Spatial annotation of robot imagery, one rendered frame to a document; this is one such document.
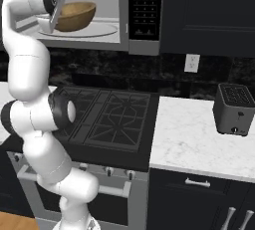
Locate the dark wall cupboard door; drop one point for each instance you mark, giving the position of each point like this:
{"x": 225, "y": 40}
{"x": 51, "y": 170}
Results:
{"x": 209, "y": 11}

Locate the grey toaster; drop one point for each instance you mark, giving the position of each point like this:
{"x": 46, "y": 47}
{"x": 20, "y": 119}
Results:
{"x": 232, "y": 111}

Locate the grey microwave oven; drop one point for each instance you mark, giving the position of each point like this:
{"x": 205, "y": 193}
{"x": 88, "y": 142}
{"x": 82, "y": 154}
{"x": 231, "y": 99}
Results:
{"x": 144, "y": 11}

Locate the black gas hob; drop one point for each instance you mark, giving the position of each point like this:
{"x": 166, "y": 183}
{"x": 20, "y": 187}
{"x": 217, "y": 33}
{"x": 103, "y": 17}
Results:
{"x": 116, "y": 121}

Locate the steel oven knob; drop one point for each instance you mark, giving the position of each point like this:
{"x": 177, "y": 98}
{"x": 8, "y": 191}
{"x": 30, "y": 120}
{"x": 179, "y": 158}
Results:
{"x": 83, "y": 166}
{"x": 109, "y": 171}
{"x": 16, "y": 157}
{"x": 130, "y": 174}

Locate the glass microwave turntable plate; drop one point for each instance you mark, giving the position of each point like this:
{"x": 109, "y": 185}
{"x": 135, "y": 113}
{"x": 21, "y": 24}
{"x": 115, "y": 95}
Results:
{"x": 94, "y": 31}

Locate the dark drawer front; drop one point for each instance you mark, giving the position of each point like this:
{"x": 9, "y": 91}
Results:
{"x": 166, "y": 182}

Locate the brown wooden bowl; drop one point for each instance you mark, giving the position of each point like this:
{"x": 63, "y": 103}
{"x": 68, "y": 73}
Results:
{"x": 77, "y": 15}

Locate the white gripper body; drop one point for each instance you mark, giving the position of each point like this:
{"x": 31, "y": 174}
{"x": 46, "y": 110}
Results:
{"x": 56, "y": 8}

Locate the steel oven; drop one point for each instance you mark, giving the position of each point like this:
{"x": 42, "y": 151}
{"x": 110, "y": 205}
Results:
{"x": 136, "y": 207}

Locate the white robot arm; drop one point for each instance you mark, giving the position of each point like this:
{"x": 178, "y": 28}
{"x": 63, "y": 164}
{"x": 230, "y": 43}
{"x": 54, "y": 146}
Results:
{"x": 28, "y": 71}

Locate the dark base cupboard door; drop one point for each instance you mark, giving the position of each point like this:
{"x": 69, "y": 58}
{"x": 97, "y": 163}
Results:
{"x": 186, "y": 212}
{"x": 245, "y": 204}

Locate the white wall socket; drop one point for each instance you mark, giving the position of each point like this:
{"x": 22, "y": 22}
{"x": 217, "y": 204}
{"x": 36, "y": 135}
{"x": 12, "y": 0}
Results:
{"x": 192, "y": 63}

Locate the dark base cupboard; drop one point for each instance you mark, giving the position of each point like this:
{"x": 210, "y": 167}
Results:
{"x": 8, "y": 194}

